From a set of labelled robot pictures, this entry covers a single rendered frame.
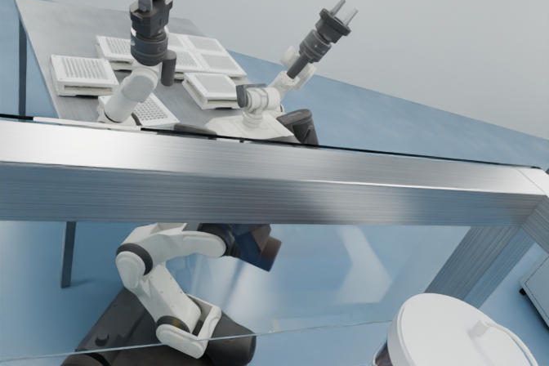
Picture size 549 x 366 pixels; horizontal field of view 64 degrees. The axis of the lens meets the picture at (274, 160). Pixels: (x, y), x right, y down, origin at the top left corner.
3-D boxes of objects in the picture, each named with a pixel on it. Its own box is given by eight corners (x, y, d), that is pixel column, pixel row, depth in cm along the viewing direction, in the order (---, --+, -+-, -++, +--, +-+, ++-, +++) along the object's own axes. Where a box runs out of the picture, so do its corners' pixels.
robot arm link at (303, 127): (303, 140, 160) (324, 146, 148) (282, 149, 156) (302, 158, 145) (295, 109, 155) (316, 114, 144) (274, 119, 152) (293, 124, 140)
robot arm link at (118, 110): (139, 76, 125) (112, 113, 138) (109, 84, 117) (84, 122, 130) (161, 105, 125) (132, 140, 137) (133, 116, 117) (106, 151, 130)
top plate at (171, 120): (97, 100, 181) (97, 95, 180) (152, 96, 198) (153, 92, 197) (123, 132, 168) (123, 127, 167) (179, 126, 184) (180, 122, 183)
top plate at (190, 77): (183, 75, 226) (184, 72, 225) (225, 77, 240) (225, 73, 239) (203, 100, 211) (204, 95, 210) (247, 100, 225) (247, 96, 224)
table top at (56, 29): (14, 2, 257) (14, -3, 256) (189, 24, 322) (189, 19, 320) (67, 151, 163) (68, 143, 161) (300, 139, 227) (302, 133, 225)
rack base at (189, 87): (181, 84, 228) (182, 80, 227) (222, 85, 243) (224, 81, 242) (201, 109, 213) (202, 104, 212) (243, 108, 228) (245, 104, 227)
